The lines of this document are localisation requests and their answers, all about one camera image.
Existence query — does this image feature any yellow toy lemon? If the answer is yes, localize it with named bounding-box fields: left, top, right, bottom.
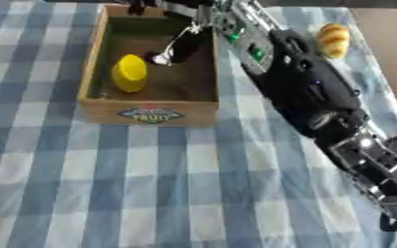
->
left=110, top=53, right=150, bottom=94

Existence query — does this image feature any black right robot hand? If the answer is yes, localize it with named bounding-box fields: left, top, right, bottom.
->
left=124, top=0, right=216, bottom=67

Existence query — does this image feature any tan cardboard box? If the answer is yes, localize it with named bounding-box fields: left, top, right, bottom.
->
left=75, top=3, right=221, bottom=127

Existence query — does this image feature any tan toy bread loaf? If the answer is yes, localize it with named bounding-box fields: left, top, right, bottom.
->
left=314, top=22, right=353, bottom=60

